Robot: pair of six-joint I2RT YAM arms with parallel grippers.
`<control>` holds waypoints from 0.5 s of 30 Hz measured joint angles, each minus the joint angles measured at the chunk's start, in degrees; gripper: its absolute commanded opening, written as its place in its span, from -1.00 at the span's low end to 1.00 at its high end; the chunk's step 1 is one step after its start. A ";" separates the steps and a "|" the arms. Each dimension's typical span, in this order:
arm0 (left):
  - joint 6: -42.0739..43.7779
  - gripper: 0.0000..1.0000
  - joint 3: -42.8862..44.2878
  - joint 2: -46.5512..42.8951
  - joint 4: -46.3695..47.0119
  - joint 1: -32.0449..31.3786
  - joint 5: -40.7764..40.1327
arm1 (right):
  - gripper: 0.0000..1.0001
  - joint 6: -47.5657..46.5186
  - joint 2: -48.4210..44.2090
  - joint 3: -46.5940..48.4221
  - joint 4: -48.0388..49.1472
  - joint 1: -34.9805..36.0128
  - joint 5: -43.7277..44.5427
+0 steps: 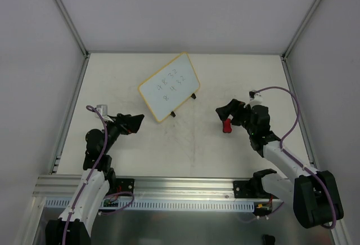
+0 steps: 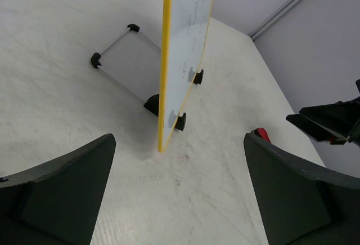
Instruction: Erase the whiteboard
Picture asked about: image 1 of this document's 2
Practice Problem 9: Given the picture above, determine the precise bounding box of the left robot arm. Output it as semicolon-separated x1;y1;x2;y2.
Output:
45;112;145;244

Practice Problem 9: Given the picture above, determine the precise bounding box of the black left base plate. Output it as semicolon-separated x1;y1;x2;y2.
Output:
115;177;135;193

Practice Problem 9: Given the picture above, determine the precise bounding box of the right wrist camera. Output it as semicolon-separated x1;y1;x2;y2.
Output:
244;90;263;108

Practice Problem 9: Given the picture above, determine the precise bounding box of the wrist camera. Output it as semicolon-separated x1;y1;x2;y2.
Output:
96;104;108;117
244;90;263;108

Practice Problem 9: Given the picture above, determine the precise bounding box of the black wire whiteboard stand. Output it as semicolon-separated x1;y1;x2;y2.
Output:
170;93;196;117

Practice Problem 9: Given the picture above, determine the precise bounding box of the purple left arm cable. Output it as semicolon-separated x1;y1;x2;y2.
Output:
62;105;134;245

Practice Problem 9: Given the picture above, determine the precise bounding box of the red whiteboard eraser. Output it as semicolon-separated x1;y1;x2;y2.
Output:
222;118;232;133

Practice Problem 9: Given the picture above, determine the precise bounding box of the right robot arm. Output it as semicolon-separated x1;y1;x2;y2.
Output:
215;99;344;229

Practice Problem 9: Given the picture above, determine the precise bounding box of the right aluminium frame post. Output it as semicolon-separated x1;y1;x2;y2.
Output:
281;0;322;60

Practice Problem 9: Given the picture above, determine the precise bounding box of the aluminium frame post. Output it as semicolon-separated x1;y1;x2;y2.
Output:
54;0;89;57
281;0;322;60

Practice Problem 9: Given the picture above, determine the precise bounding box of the yellow framed whiteboard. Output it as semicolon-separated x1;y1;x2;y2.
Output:
138;52;200;123

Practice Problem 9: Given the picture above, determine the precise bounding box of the left aluminium frame post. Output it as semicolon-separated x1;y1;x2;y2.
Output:
54;0;89;57

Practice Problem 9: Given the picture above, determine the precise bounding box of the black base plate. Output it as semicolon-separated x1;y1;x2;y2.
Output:
232;180;254;199
115;177;135;193

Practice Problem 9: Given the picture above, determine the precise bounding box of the white slotted cable duct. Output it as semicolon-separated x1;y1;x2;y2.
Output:
44;198;256;212

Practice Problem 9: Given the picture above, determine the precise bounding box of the black object at bottom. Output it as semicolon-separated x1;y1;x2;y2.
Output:
262;234;276;245

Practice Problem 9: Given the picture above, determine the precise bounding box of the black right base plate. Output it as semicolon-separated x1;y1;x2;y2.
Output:
232;180;254;199

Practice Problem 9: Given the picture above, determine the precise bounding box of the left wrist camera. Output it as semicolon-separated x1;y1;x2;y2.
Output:
96;104;108;117

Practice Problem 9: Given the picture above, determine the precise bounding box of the aluminium mounting rail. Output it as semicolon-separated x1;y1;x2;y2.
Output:
33;173;285;199

